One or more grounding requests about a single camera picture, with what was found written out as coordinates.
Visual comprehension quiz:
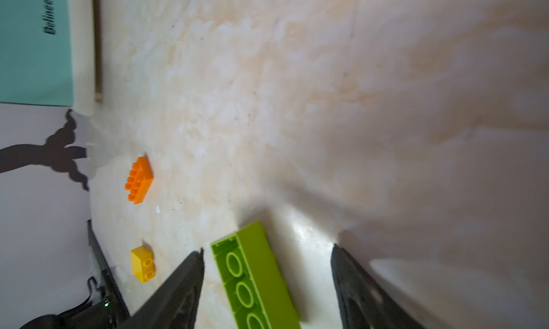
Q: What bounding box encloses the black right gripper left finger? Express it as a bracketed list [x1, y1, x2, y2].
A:
[121, 250, 205, 329]

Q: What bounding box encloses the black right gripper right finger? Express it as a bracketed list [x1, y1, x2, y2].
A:
[330, 245, 423, 329]

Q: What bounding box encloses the yellow lego brick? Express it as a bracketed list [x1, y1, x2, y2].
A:
[130, 246, 156, 283]

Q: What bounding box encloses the long green lego brick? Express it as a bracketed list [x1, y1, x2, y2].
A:
[210, 221, 300, 328]

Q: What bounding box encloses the orange lego brick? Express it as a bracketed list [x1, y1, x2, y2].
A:
[124, 156, 154, 204]

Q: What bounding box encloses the mint green toaster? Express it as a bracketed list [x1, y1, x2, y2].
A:
[1, 0, 96, 116]

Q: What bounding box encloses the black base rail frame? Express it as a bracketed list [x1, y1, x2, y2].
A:
[23, 220, 130, 328]

